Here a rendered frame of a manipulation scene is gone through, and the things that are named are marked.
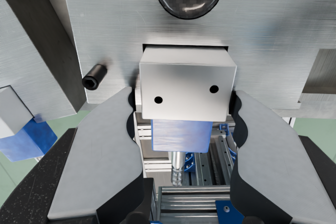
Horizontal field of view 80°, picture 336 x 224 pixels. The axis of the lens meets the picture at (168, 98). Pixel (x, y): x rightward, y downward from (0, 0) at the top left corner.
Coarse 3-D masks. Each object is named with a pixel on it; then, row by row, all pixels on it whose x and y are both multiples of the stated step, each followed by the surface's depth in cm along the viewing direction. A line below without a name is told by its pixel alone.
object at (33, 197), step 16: (64, 144) 8; (48, 160) 7; (64, 160) 7; (32, 176) 6; (48, 176) 6; (16, 192) 6; (32, 192) 6; (48, 192) 6; (0, 208) 6; (16, 208) 6; (32, 208) 6; (48, 208) 6
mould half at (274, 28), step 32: (96, 0) 11; (128, 0) 11; (224, 0) 11; (256, 0) 11; (288, 0) 11; (320, 0) 11; (96, 32) 12; (128, 32) 12; (160, 32) 12; (192, 32) 12; (224, 32) 12; (256, 32) 12; (288, 32) 12; (320, 32) 12; (96, 64) 13; (128, 64) 13; (256, 64) 13; (288, 64) 13; (96, 96) 14; (256, 96) 14; (288, 96) 14
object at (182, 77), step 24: (168, 48) 12; (192, 48) 12; (216, 48) 13; (144, 72) 10; (168, 72) 10; (192, 72) 10; (216, 72) 10; (144, 96) 11; (168, 96) 11; (192, 96) 11; (216, 96) 11; (168, 120) 14; (192, 120) 14; (216, 120) 12; (168, 144) 15; (192, 144) 15
